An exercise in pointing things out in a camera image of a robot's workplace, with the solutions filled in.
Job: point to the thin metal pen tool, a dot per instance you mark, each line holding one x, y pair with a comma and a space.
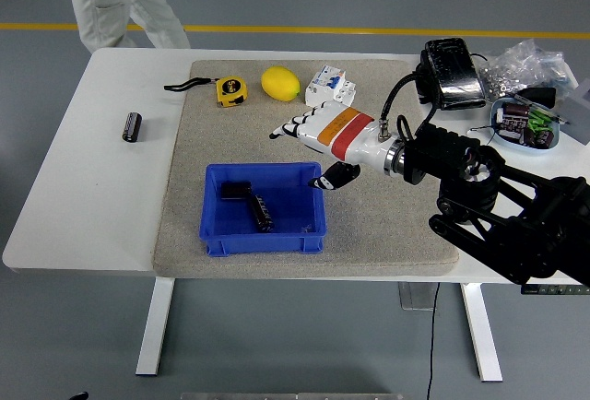
555, 117

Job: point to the yellow tape measure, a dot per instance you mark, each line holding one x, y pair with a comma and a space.
230, 91

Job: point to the table control panel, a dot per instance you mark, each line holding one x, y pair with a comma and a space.
553, 289

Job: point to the green plastic clips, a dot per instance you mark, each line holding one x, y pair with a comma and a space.
538, 120

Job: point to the brown cylindrical battery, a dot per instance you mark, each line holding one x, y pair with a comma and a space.
262, 213

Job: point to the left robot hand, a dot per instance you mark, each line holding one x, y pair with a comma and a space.
78, 396

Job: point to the light blue tray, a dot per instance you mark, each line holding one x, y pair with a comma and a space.
495, 116

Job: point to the white table leg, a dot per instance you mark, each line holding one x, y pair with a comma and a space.
481, 331
154, 326

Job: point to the white circuit breaker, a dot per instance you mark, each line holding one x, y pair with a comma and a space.
329, 86

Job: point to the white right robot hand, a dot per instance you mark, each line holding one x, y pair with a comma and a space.
345, 137

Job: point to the clear plastic bag of parts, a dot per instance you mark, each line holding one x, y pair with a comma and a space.
525, 66

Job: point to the black cylindrical battery gold stripe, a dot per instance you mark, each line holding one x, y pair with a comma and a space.
131, 127

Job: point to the maroon capacitor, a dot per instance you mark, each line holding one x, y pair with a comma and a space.
543, 138

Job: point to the grey box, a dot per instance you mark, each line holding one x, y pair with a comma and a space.
576, 112

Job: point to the small brown capacitor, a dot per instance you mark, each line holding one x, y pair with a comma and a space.
515, 109

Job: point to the blue plastic box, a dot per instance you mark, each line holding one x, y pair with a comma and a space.
295, 215

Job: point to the grey-brown mat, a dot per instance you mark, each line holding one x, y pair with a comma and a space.
230, 142

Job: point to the black wedge-shaped object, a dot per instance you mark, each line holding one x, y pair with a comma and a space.
537, 94

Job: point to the grey metal bracket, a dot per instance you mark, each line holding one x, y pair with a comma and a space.
415, 296

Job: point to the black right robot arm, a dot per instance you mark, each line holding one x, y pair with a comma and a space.
507, 206

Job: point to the black glossy device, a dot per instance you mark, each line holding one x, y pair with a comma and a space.
454, 73

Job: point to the yellow lemon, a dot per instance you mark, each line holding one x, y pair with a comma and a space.
279, 84

